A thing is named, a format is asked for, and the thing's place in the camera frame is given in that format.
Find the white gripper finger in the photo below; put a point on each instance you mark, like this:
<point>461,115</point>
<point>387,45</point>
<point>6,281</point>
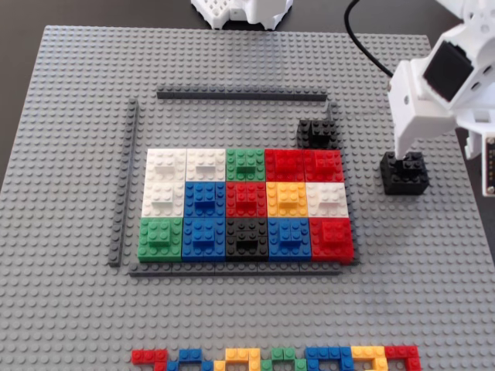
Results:
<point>404,143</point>

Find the black brick cube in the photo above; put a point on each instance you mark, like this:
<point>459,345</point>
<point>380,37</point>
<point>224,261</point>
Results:
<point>402,181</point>
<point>246,232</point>
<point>317,133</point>

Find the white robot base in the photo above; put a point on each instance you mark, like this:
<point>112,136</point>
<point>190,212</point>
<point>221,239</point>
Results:
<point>239,11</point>

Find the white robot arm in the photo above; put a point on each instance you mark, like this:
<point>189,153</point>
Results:
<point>483,23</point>

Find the red brick cube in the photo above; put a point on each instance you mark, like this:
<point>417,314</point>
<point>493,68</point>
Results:
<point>245,199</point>
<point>324,165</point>
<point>332,239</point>
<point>284,164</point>

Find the white brick cube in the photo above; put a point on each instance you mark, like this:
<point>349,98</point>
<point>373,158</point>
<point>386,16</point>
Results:
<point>166,164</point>
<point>326,199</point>
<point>205,164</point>
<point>163,199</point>

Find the yellow brick cube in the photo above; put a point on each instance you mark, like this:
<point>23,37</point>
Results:
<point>286,199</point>

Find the blue brick cube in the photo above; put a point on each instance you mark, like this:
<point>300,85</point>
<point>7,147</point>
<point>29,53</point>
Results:
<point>289,239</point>
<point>203,239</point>
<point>205,199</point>

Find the green brick cube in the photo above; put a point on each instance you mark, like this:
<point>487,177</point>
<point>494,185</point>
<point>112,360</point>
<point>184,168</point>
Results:
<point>245,164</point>
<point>159,239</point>

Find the flat red brick shape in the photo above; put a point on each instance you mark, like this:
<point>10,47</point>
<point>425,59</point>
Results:
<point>147,355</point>
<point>402,351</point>

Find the flat yellow brick shape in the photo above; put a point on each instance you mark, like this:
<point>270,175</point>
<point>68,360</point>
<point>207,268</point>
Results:
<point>243,355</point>
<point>367,351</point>

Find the long grey brick strip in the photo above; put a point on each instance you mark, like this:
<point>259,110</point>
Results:
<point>123,193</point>
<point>193,93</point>
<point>232,268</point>

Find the flat blue brick shape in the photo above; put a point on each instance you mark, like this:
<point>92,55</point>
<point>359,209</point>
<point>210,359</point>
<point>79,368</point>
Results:
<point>328,352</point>
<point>189,355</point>

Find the flat green brick shape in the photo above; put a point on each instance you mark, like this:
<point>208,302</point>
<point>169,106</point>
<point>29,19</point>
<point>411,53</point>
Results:
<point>284,353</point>

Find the grey studded baseplate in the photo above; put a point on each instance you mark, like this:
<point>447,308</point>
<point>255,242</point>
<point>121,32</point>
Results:
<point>77,309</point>

